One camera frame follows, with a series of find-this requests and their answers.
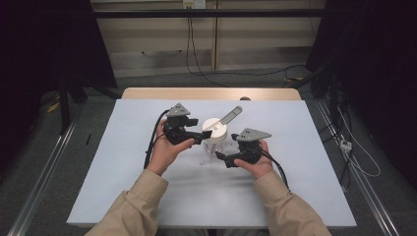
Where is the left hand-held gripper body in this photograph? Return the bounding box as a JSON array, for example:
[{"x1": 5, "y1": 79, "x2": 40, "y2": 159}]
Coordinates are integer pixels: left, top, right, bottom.
[{"x1": 162, "y1": 102, "x2": 198, "y2": 147}]

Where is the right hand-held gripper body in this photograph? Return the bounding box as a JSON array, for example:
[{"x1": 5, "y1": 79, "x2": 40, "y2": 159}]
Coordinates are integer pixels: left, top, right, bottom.
[{"x1": 235, "y1": 127, "x2": 272, "y2": 165}]

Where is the white lid with grey tab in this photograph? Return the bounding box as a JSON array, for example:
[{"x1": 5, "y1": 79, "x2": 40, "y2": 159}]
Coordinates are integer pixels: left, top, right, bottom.
[{"x1": 202, "y1": 105, "x2": 244, "y2": 145}]

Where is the person's right hand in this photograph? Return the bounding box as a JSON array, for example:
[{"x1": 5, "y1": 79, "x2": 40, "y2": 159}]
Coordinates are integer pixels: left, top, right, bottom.
[{"x1": 233, "y1": 139, "x2": 275, "y2": 180}]

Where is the person's left hand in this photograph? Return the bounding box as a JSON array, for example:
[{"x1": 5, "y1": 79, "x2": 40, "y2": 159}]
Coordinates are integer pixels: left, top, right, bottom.
[{"x1": 146, "y1": 119, "x2": 197, "y2": 177}]

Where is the wooden table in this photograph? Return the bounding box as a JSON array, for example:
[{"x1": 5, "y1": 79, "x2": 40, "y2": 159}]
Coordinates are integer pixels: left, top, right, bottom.
[{"x1": 121, "y1": 87, "x2": 302, "y2": 101}]

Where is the white table board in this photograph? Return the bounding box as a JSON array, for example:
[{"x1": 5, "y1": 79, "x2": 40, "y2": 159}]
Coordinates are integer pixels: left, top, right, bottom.
[{"x1": 66, "y1": 98, "x2": 358, "y2": 229}]

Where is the black metal stand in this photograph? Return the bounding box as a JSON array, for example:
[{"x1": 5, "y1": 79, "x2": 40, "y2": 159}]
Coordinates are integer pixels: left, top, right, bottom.
[
  {"x1": 287, "y1": 62, "x2": 343, "y2": 127},
  {"x1": 56, "y1": 73, "x2": 123, "y2": 136}
]

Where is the black horizontal bar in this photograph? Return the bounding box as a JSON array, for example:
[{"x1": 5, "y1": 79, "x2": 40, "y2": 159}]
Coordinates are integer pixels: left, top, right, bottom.
[{"x1": 92, "y1": 8, "x2": 328, "y2": 19}]

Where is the yellow tape piece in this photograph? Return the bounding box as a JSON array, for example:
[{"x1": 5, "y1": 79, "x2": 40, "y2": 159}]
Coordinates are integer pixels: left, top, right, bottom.
[{"x1": 46, "y1": 95, "x2": 61, "y2": 114}]

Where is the black curtain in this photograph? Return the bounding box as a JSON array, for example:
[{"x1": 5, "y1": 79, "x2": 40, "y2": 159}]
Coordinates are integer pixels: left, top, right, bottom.
[
  {"x1": 305, "y1": 0, "x2": 417, "y2": 190},
  {"x1": 0, "y1": 0, "x2": 118, "y2": 171}
]

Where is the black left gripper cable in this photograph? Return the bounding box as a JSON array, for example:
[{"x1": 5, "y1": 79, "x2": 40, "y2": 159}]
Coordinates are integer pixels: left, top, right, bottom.
[{"x1": 143, "y1": 108, "x2": 172, "y2": 170}]

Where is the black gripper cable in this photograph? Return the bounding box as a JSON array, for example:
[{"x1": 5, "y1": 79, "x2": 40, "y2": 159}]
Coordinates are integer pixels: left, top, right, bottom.
[
  {"x1": 260, "y1": 149, "x2": 291, "y2": 192},
  {"x1": 143, "y1": 108, "x2": 172, "y2": 170}
]

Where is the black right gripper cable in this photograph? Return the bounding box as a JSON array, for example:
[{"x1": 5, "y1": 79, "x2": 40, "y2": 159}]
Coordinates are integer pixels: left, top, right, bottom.
[{"x1": 260, "y1": 149, "x2": 291, "y2": 192}]

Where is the black hanging cable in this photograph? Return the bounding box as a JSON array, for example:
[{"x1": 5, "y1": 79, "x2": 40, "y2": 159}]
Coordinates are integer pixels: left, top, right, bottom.
[{"x1": 185, "y1": 8, "x2": 228, "y2": 89}]

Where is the aluminium floor rail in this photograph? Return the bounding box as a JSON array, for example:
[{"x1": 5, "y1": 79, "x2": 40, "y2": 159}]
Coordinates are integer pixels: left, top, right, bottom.
[
  {"x1": 6, "y1": 117, "x2": 81, "y2": 236},
  {"x1": 314, "y1": 97, "x2": 401, "y2": 236}
]

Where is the white floor cable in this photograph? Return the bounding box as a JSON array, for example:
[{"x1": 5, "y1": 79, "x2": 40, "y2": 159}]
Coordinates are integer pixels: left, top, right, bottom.
[{"x1": 336, "y1": 107, "x2": 382, "y2": 179}]

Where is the white wall outlet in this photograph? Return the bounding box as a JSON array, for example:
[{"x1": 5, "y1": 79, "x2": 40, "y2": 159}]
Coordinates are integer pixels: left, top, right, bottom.
[{"x1": 182, "y1": 0, "x2": 208, "y2": 10}]

